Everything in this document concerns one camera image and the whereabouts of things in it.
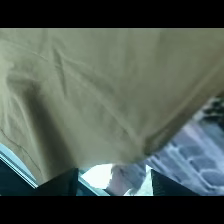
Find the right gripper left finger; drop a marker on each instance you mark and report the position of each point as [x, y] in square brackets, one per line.
[61, 185]

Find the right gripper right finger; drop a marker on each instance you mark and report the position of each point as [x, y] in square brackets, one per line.
[165, 187]

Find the beige shirt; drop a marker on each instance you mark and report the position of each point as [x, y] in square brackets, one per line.
[100, 83]

